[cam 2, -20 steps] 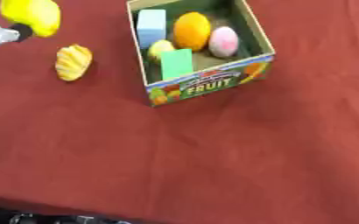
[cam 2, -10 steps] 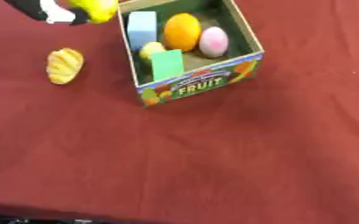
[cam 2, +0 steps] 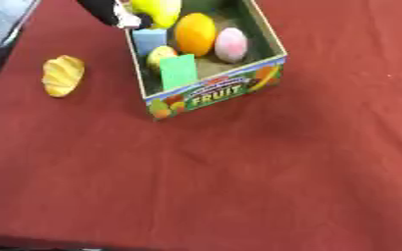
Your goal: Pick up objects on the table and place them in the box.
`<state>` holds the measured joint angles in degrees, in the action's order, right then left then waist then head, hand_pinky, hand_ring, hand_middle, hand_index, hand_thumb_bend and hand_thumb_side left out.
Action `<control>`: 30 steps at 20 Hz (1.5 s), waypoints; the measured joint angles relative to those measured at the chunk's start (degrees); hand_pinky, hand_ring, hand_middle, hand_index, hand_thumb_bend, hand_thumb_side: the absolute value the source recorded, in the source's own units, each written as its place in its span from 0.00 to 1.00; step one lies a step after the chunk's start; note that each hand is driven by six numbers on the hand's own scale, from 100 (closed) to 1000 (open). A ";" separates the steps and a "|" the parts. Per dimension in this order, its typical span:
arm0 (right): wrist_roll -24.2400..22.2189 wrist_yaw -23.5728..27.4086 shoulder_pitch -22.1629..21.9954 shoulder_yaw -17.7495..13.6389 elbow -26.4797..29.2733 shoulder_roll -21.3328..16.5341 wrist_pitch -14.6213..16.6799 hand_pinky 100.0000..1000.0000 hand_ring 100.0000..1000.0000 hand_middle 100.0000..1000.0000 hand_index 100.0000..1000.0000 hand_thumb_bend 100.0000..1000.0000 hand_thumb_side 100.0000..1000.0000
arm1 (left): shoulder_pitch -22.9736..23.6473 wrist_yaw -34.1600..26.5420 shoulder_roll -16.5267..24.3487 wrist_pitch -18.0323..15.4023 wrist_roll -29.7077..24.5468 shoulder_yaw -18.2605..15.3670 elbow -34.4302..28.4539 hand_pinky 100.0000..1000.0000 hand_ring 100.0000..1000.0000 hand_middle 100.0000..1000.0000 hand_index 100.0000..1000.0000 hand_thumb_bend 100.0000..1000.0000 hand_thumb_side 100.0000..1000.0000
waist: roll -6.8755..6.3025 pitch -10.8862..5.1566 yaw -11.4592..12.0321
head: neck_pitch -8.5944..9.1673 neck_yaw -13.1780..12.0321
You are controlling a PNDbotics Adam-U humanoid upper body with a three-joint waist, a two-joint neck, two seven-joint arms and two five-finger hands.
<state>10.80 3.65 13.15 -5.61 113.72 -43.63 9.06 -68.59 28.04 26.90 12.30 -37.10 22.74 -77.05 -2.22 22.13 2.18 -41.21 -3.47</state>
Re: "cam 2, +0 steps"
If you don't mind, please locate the orange toy fruit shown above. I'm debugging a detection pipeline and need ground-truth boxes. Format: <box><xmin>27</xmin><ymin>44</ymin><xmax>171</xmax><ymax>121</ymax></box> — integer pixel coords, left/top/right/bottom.
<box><xmin>172</xmin><ymin>12</ymin><xmax>219</xmax><ymax>58</ymax></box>

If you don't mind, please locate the green rectangular block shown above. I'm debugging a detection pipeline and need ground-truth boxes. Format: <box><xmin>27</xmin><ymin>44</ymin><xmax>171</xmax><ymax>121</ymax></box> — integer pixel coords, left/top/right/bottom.
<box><xmin>158</xmin><ymin>53</ymin><xmax>200</xmax><ymax>92</ymax></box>

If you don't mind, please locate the yellow green toy fruit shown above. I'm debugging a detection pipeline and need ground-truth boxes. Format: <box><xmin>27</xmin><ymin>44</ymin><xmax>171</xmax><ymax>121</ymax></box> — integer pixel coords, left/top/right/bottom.
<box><xmin>146</xmin><ymin>45</ymin><xmax>180</xmax><ymax>71</ymax></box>

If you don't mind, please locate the pink and white toy peach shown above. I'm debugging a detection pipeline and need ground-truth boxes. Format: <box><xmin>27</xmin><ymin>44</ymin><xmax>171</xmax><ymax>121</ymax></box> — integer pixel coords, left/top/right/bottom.
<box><xmin>213</xmin><ymin>26</ymin><xmax>249</xmax><ymax>64</ymax></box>

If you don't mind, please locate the cardboard box with green inside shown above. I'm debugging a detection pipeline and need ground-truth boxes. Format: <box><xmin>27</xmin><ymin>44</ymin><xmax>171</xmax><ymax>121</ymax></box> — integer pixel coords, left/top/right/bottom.
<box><xmin>120</xmin><ymin>0</ymin><xmax>289</xmax><ymax>123</ymax></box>

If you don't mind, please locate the yellow ridged toy pastry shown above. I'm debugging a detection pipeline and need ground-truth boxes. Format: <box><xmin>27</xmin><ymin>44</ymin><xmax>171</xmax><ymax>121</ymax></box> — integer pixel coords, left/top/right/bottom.
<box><xmin>41</xmin><ymin>54</ymin><xmax>88</xmax><ymax>99</ymax></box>

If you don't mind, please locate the black and white soft toy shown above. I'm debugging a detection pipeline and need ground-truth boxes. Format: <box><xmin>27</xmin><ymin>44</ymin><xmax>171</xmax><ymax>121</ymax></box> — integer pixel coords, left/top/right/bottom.
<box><xmin>75</xmin><ymin>0</ymin><xmax>155</xmax><ymax>30</ymax></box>

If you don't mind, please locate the light blue block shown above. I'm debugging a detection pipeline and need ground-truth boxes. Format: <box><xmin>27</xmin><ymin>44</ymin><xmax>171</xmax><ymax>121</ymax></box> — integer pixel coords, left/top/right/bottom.
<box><xmin>130</xmin><ymin>27</ymin><xmax>171</xmax><ymax>57</ymax></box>

